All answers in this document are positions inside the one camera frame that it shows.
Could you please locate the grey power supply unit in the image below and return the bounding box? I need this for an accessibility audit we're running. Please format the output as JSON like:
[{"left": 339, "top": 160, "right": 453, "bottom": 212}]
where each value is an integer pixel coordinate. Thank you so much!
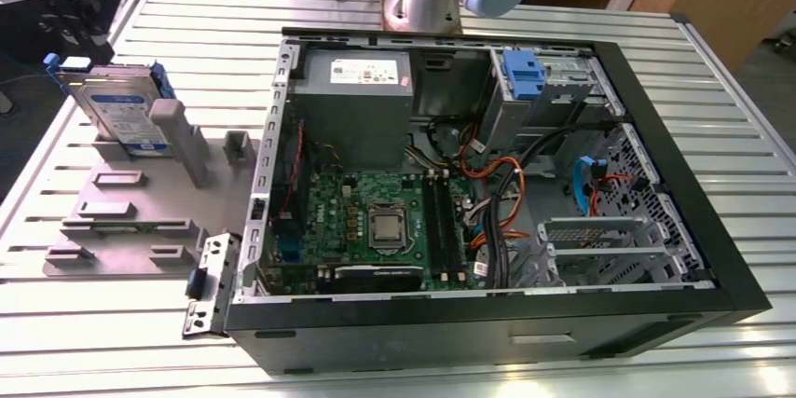
[{"left": 290, "top": 48, "right": 417, "bottom": 173}]

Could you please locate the thin red wire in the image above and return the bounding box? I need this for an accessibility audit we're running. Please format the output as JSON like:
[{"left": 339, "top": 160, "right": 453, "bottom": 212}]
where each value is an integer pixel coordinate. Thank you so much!
[{"left": 279, "top": 117, "right": 307, "bottom": 221}]

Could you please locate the silver CPU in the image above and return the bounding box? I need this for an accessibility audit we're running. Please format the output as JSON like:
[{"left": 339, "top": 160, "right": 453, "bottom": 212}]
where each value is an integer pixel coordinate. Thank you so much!
[{"left": 371, "top": 216, "right": 406, "bottom": 241}]

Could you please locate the green RAM stick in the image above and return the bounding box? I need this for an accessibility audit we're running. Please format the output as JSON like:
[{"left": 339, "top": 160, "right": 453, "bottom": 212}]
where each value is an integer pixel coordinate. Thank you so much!
[{"left": 91, "top": 224, "right": 155, "bottom": 234}]

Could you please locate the blue data wire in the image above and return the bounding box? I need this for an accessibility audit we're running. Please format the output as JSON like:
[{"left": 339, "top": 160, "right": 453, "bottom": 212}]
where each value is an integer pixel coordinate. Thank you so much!
[{"left": 563, "top": 154, "right": 615, "bottom": 218}]

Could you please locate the grey parts rack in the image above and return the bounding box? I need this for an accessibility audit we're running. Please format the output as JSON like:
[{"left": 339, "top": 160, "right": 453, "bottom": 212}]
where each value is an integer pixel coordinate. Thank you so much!
[{"left": 41, "top": 99, "right": 263, "bottom": 278}]

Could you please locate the orange wire with black plug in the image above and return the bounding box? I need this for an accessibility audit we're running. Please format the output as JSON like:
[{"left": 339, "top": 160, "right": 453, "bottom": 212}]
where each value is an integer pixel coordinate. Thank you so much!
[{"left": 589, "top": 173, "right": 646, "bottom": 217}]

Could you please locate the hard disk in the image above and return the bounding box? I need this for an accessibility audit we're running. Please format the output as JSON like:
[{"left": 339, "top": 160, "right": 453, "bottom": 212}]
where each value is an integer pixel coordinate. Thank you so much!
[{"left": 42, "top": 55, "right": 179, "bottom": 160}]

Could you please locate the thick black cable bundle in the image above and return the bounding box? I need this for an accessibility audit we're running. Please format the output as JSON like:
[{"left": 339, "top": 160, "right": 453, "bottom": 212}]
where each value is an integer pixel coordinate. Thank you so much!
[{"left": 482, "top": 121, "right": 623, "bottom": 288}]

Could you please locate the black RAM slot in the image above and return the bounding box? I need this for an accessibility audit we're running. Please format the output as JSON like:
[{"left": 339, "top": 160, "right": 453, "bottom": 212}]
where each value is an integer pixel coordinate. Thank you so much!
[
  {"left": 422, "top": 169, "right": 454, "bottom": 285},
  {"left": 437, "top": 169, "right": 469, "bottom": 283}
]

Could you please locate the silver optical drive bay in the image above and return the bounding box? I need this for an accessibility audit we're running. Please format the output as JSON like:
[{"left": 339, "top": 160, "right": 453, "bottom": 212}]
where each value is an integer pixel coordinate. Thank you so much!
[{"left": 482, "top": 46, "right": 627, "bottom": 152}]

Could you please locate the green motherboard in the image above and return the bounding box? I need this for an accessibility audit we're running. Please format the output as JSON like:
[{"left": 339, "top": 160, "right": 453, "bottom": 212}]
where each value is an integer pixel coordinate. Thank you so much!
[{"left": 261, "top": 170, "right": 493, "bottom": 295}]

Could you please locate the black graphics card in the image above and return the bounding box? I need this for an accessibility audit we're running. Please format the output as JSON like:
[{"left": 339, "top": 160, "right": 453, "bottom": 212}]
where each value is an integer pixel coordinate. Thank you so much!
[{"left": 317, "top": 263, "right": 429, "bottom": 295}]

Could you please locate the silver card retention bracket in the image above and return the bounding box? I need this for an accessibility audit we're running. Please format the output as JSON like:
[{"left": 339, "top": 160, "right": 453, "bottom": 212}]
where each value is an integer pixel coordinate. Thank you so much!
[{"left": 181, "top": 229, "right": 246, "bottom": 341}]

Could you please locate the orange wire bundle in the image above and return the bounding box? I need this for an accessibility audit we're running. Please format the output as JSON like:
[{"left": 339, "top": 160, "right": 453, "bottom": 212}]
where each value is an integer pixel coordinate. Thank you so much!
[{"left": 459, "top": 122, "right": 530, "bottom": 250}]

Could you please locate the black open PC case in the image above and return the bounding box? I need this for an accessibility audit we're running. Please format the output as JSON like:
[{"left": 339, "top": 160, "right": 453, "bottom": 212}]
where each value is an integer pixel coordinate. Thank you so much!
[{"left": 223, "top": 27, "right": 777, "bottom": 376}]

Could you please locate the yellow black wire bundle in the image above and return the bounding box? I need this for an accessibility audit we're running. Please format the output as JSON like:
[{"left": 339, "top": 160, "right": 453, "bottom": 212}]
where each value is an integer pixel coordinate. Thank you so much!
[{"left": 402, "top": 144, "right": 451, "bottom": 171}]

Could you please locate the CPU socket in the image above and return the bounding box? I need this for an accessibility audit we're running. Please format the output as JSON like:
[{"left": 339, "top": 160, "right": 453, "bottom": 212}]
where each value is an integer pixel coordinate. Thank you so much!
[{"left": 363, "top": 203, "right": 415, "bottom": 255}]

